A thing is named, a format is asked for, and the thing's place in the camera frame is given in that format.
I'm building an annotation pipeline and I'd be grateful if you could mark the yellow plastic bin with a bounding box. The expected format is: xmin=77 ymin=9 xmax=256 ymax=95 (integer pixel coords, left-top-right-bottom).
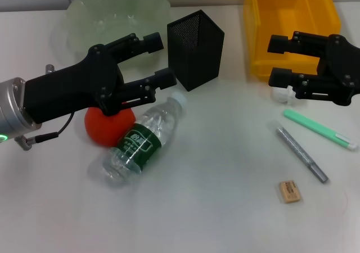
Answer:
xmin=243 ymin=0 xmax=343 ymax=82

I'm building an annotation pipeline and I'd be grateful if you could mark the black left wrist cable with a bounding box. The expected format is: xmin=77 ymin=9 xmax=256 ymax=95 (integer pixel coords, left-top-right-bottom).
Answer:
xmin=15 ymin=111 xmax=75 ymax=152

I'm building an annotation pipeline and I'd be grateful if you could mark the clear green-label water bottle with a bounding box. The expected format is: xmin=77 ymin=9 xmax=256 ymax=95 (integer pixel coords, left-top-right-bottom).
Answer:
xmin=88 ymin=92 xmax=188 ymax=188

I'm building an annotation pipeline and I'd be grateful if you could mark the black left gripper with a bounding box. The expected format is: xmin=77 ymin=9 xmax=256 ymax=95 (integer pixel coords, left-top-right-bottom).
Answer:
xmin=24 ymin=32 xmax=178 ymax=124

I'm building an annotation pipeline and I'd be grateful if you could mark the tan eraser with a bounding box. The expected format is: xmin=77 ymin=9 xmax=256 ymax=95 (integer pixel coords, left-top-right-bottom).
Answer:
xmin=278 ymin=180 xmax=303 ymax=205

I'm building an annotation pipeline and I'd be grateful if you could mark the white paper ball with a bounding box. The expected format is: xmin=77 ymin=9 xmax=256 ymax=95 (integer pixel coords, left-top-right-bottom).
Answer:
xmin=271 ymin=85 xmax=300 ymax=107

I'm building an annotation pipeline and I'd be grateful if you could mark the pale green glass fruit plate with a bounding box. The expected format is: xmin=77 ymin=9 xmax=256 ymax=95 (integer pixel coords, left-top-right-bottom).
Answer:
xmin=50 ymin=0 xmax=173 ymax=71

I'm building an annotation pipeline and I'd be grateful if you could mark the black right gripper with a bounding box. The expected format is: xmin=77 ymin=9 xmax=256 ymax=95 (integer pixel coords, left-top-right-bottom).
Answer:
xmin=267 ymin=31 xmax=360 ymax=107

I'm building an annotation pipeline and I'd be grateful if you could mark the black mesh pen holder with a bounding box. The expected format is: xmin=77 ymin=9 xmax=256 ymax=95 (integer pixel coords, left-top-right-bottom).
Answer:
xmin=166 ymin=10 xmax=226 ymax=92

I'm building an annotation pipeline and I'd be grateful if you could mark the grey glitter pen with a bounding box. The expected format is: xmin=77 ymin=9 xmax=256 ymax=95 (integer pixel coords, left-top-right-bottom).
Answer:
xmin=269 ymin=119 xmax=330 ymax=184

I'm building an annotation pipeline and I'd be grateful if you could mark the red orange toy fruit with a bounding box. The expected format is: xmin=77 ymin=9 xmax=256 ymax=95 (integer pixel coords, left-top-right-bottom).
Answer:
xmin=84 ymin=101 xmax=137 ymax=147

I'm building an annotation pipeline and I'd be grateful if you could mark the mint green pen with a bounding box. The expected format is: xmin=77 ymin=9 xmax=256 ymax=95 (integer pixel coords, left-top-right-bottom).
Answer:
xmin=282 ymin=109 xmax=359 ymax=151

